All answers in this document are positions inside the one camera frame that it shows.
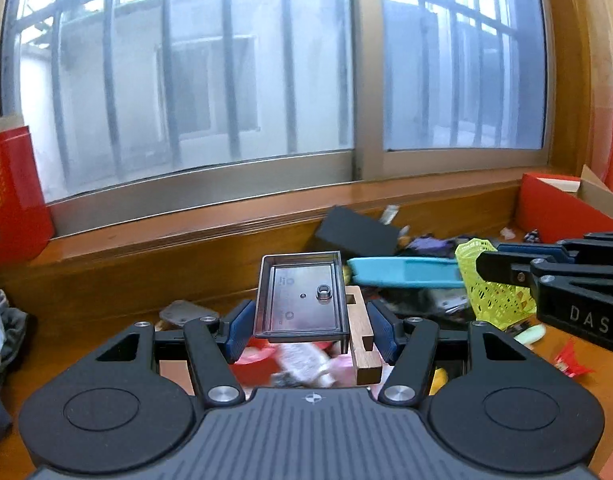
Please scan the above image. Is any yellow-green mesh shuttlecock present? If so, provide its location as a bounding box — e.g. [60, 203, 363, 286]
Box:
[455, 237, 537, 332]

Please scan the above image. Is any grey metal plate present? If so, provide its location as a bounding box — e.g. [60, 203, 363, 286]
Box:
[159, 300, 220, 332]

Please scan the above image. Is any pink plush toy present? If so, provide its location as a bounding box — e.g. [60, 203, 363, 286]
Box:
[279, 344, 358, 389]

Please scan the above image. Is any wooden puzzle block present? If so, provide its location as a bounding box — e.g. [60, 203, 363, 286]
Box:
[345, 285, 383, 387]

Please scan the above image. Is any red gift box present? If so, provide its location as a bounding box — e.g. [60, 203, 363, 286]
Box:
[0, 126, 56, 267]

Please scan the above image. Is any wooden desktop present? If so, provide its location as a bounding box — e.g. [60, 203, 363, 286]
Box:
[0, 240, 613, 480]

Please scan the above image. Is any pile of folded clothes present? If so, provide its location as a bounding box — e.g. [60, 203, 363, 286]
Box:
[0, 279, 30, 377]

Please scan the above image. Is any light green plastic spoon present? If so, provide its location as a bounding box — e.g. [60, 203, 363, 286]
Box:
[511, 323, 547, 347]

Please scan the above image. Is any red plastic bowl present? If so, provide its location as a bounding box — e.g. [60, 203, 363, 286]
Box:
[230, 345, 280, 387]

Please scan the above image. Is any grey plastic tray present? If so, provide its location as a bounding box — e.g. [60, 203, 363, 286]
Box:
[253, 250, 351, 353]

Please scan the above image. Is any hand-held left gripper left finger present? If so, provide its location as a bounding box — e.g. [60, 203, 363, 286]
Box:
[86, 299, 254, 407]

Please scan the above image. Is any red candy wrapper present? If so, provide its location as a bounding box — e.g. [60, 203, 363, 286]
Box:
[553, 339, 596, 377]

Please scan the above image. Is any light blue plastic case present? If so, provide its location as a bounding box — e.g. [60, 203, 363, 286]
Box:
[347, 255, 468, 291]

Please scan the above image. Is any aluminium frame window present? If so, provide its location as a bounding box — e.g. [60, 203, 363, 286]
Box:
[0, 0, 548, 207]

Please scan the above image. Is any open red cardboard box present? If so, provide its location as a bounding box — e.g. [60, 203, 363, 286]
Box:
[515, 164, 613, 247]

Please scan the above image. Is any wooden window surround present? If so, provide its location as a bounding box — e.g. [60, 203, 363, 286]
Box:
[0, 0, 612, 321]

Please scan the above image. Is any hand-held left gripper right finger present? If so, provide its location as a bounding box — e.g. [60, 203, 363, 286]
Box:
[367, 301, 537, 407]

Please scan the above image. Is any black rectangular box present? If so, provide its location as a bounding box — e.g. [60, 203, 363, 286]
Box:
[314, 205, 400, 257]

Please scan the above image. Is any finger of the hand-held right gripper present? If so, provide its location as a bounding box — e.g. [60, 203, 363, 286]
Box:
[497, 232, 613, 264]
[477, 251, 557, 287]

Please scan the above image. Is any purple toy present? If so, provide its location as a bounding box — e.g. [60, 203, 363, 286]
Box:
[407, 236, 456, 257]

